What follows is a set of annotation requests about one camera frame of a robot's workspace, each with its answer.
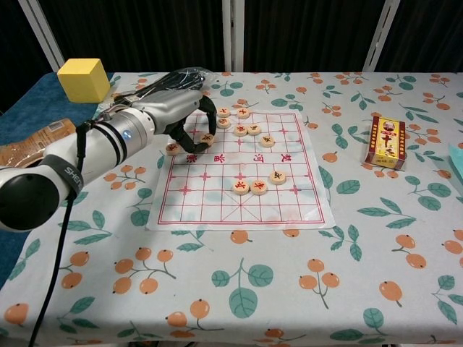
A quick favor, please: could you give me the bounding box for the floral fruit print tablecloth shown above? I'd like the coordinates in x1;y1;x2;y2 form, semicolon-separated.
0;71;463;347

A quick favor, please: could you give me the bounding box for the yellow cube block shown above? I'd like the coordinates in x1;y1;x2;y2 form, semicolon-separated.
56;58;111;103

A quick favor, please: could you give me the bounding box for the black curtain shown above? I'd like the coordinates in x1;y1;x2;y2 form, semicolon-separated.
0;0;463;113

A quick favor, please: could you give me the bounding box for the white upright frame post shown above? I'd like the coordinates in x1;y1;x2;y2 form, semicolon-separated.
221;0;246;72

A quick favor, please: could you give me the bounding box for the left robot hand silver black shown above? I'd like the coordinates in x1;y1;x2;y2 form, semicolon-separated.
143;90;218;155

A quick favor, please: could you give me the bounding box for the white paper chess board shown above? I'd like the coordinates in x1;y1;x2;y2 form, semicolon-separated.
145;108;336;232

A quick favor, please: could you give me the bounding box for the red yellow spice box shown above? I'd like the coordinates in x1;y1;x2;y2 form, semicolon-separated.
364;116;407;171

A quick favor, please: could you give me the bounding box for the blue cloth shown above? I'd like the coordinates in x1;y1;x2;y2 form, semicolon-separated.
0;72;115;290

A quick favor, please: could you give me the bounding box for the teal paper sheet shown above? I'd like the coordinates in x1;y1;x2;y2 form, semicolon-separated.
448;142;463;179

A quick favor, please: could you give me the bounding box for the grey strap on arm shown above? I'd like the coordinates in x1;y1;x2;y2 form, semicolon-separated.
42;154;84;198

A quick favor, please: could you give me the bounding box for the white slanted frame post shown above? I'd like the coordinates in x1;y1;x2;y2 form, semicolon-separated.
17;0;66;72
363;0;396;72

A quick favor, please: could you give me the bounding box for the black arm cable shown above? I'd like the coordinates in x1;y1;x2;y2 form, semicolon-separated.
27;121;92;347

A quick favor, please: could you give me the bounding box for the black item in plastic bag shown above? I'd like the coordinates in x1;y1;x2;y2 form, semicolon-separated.
97;67;218;122

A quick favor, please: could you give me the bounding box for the brown snack packet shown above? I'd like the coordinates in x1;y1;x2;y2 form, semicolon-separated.
0;118;77;168

